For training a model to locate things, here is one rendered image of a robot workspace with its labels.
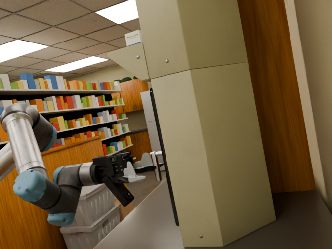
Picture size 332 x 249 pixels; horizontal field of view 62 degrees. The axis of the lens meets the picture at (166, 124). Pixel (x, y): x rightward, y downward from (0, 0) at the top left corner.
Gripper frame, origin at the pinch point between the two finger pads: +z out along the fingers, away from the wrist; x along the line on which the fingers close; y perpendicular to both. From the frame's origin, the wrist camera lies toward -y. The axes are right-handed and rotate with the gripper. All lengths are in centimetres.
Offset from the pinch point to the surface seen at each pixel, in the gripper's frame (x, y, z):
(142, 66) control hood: -5.2, 30.1, 4.2
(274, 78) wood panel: 32, 21, 38
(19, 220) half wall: 111, -55, -189
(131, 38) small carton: 3.0, 40.7, -0.6
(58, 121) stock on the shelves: 252, 31, -240
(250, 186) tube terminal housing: 3.7, -7.9, 25.5
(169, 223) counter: 10.8, -20.5, -3.5
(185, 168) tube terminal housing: -5.2, 1.3, 10.6
